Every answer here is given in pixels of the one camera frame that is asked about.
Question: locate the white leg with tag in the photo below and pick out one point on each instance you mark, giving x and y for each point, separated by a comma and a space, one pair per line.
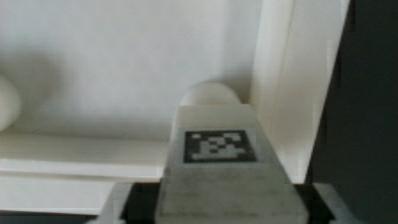
225, 185

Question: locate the white square tabletop tray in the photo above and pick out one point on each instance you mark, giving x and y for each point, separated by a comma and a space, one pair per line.
102, 58

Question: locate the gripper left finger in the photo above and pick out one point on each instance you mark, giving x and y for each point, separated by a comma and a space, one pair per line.
111, 215

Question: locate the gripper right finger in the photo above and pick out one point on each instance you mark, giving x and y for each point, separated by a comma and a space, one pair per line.
344, 214

